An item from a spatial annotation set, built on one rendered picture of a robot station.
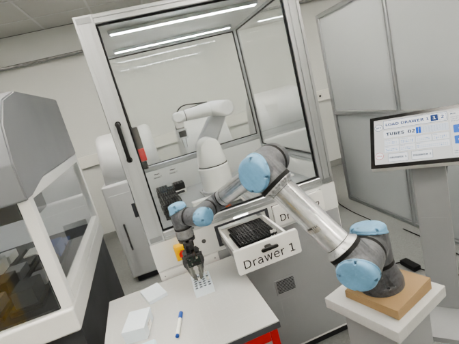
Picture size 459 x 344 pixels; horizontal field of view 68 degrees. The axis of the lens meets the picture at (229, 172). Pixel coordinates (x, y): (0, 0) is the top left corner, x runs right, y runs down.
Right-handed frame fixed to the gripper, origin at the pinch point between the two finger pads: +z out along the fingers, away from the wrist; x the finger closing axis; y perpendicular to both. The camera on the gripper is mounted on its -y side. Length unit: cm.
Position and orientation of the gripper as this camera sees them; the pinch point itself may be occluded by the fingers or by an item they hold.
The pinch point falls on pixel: (198, 276)
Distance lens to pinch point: 158.4
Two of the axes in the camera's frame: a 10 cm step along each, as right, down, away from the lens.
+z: 2.5, 9.4, 2.3
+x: 9.4, -2.9, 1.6
